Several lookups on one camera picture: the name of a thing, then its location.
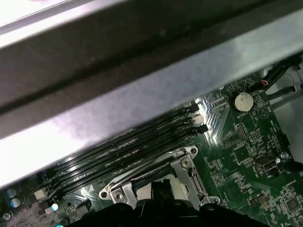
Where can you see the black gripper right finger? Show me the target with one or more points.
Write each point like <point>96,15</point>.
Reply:
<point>172,212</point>

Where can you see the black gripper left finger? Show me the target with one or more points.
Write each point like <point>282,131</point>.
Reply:
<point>156,212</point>

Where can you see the silver CPU plate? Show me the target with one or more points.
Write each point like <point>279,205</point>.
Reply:
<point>144,191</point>

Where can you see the metal socket cover frame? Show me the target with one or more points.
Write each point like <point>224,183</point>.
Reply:
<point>187,172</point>

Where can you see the CPU socket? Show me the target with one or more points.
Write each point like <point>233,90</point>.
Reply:
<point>106,192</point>

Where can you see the black RAM slot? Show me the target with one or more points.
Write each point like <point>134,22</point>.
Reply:
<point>142,145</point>
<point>142,157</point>
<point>142,133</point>

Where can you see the green motherboard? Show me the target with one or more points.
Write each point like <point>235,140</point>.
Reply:
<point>236,189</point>

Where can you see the black square chip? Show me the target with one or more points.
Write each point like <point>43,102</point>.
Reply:
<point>241,154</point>

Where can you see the metal internal USB port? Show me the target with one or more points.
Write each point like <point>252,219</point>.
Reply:
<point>265,163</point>

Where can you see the silver capacitor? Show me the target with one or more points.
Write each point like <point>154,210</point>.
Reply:
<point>284,156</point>

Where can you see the round coin battery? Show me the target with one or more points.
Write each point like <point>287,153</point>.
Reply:
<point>241,101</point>

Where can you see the black board connector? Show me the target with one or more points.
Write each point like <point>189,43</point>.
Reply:
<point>283,140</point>

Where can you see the black PC case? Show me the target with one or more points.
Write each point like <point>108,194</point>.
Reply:
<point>94,71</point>

